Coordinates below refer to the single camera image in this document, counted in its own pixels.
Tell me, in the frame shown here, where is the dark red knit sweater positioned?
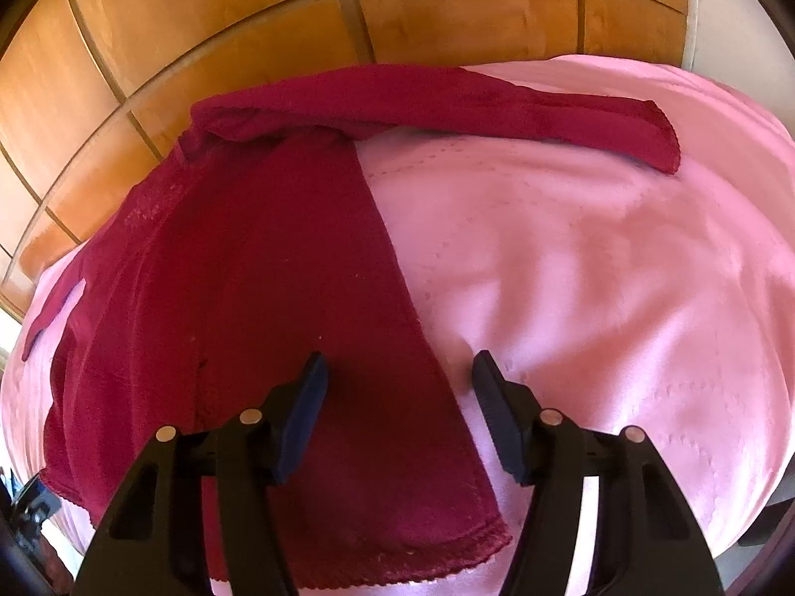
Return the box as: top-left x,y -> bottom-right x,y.
26,65 -> 681,588

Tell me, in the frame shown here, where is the wooden panelled headboard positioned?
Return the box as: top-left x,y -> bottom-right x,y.
1,0 -> 695,316

